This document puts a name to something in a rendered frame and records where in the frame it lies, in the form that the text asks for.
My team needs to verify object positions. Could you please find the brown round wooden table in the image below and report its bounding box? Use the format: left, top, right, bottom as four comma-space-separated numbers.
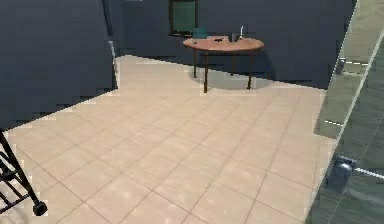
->
182, 35, 266, 94

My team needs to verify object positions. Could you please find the teal box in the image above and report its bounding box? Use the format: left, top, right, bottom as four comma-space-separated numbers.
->
192, 27, 209, 40

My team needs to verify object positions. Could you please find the pale door edge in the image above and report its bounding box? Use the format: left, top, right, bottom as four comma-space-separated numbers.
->
108, 40, 120, 90

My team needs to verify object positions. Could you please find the green glass door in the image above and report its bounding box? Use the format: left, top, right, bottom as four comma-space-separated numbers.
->
304, 29, 384, 224
313, 0, 384, 140

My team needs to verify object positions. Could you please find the green framed wall picture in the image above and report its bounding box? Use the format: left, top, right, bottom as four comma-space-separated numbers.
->
168, 0, 199, 37

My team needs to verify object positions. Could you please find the dark grey door handle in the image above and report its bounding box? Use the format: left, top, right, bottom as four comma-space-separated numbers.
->
326, 155, 384, 195
334, 56, 370, 75

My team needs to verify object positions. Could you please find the black wheeled metal frame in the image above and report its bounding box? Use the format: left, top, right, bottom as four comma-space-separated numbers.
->
0, 129, 49, 217

